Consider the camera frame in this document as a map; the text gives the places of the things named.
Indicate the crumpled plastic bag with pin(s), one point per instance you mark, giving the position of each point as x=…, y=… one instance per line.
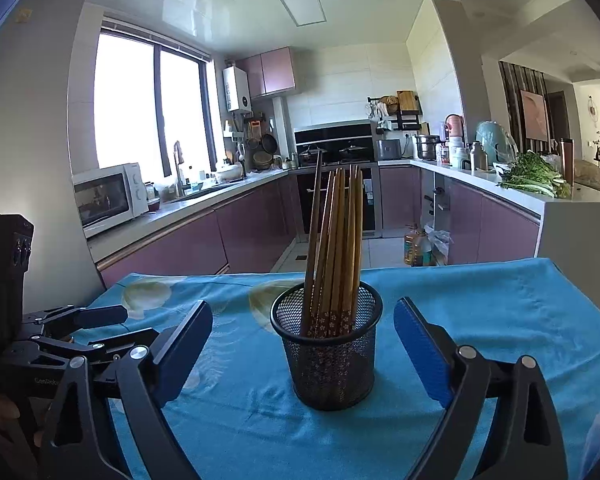
x=441, y=244

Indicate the white microwave oven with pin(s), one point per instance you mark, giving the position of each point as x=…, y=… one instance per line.
x=102, y=197

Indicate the blue floral tablecloth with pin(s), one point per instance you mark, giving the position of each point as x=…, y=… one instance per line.
x=480, y=310

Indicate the wall rack with cutting boards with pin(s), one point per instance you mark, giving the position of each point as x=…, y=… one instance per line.
x=400, y=110

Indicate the dark travel tumbler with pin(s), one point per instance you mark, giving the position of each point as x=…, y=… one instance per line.
x=566, y=160

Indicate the round wall clock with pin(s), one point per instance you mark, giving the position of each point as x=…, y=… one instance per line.
x=594, y=107

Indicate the pink kettle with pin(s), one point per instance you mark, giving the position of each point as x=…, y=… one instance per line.
x=454, y=129

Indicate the silver countertop appliance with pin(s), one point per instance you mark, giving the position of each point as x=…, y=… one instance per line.
x=389, y=150

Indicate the mint green kitchen appliance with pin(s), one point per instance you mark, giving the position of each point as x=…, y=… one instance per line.
x=495, y=144

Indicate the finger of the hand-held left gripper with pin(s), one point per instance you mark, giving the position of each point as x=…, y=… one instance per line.
x=100, y=315
x=125, y=339

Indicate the stainless steel pot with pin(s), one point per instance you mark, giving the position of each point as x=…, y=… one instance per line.
x=426, y=147

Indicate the kitchen window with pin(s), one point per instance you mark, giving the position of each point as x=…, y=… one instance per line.
x=125, y=100

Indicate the square ceiling light panel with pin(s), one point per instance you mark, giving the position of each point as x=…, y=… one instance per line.
x=302, y=6

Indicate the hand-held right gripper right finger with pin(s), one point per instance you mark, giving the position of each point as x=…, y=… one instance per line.
x=422, y=355

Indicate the purple wall cabinet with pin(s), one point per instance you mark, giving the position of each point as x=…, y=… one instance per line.
x=275, y=72

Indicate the bunch of bamboo chopsticks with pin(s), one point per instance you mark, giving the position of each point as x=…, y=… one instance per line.
x=340, y=240

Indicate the stainless steel thermos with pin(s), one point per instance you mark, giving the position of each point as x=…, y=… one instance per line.
x=478, y=156

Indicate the white lidded pot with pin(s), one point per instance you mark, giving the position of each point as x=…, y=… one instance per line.
x=229, y=172

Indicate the purple kitchen base cabinets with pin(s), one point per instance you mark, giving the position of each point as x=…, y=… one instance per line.
x=190, y=245
x=505, y=230

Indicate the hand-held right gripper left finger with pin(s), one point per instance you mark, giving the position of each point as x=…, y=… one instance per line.
x=180, y=360

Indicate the yellow cooking oil bottle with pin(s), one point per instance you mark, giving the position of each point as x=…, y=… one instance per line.
x=410, y=247

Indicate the dark pan with lid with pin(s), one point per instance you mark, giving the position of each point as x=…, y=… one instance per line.
x=310, y=151
x=352, y=149

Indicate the grey refrigerator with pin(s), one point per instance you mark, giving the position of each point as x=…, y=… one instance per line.
x=25, y=110

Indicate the framed wall picture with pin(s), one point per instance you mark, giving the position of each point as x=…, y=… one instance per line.
x=535, y=115

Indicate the metal sink faucet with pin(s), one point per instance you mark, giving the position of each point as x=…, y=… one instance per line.
x=178, y=160

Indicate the white wall water heater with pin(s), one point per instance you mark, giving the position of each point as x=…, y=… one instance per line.
x=237, y=89

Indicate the hanging dark frying pan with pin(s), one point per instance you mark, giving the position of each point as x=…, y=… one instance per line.
x=269, y=143

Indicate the bunch of green vegetables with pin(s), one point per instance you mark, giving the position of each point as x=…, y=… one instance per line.
x=530, y=175

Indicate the black built-in oven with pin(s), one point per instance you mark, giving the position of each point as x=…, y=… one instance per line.
x=371, y=205

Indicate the black stove hood panel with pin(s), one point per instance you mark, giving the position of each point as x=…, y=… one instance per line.
x=330, y=135

